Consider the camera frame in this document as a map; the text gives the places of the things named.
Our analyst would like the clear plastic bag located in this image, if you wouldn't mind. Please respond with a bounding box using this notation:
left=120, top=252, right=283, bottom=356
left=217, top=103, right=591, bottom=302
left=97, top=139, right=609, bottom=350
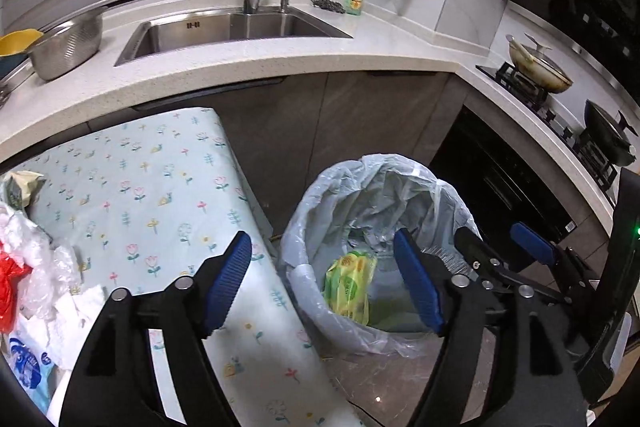
left=1, top=202, right=82, bottom=321

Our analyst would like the frying pan with glass lid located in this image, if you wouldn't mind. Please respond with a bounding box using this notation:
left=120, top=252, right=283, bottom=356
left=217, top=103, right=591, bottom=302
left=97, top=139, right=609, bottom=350
left=506, top=34, right=574, bottom=94

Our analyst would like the red plastic bag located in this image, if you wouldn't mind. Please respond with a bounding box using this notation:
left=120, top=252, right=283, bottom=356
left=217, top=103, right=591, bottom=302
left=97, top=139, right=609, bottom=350
left=0, top=248, right=32, bottom=334

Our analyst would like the cream foil-lined snack bag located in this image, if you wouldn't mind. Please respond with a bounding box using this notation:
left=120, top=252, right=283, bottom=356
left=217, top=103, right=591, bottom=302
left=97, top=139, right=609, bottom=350
left=1, top=170, right=44, bottom=210

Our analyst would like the stainless steel sink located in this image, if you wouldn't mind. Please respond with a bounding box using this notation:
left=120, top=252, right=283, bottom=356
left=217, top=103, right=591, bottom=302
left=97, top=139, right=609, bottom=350
left=115, top=8, right=352, bottom=66

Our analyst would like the white paper towel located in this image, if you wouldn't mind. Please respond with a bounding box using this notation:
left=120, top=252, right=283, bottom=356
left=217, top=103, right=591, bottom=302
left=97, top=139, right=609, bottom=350
left=17, top=285, right=105, bottom=371

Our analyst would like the black wok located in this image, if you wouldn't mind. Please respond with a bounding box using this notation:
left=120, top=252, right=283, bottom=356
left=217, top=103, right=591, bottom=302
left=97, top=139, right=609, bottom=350
left=584, top=100, right=638, bottom=167

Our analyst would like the black gas stove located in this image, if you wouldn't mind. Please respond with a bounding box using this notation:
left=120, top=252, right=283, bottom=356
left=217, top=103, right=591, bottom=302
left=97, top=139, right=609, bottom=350
left=476, top=63, right=618, bottom=196

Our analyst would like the steel colander bowl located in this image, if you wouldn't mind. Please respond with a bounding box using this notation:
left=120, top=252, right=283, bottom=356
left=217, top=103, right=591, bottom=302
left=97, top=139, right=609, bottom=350
left=26, top=6, right=106, bottom=81

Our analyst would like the blue white wrapper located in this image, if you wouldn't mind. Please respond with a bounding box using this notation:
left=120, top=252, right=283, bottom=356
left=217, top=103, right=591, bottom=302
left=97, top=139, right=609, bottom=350
left=6, top=333, right=54, bottom=413

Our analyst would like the yellow and teal bowl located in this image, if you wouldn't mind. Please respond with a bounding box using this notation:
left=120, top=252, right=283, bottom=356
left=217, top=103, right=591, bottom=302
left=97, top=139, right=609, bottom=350
left=0, top=28, right=42, bottom=78

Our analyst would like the trash bin with plastic liner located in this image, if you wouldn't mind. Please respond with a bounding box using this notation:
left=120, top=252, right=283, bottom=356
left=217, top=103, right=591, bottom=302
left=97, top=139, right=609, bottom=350
left=279, top=154, right=478, bottom=359

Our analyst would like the yellow green snack wrapper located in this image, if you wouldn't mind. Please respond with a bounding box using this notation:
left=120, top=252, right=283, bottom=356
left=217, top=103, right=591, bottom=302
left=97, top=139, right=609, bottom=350
left=323, top=251, right=376, bottom=325

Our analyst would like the floral light blue tablecloth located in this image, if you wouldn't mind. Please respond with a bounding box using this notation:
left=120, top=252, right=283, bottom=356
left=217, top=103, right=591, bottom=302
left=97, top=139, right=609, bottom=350
left=22, top=108, right=359, bottom=426

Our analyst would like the dark scrubbing pad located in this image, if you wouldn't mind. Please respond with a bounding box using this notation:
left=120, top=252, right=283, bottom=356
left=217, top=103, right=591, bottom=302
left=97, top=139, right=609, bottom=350
left=310, top=0, right=346, bottom=14

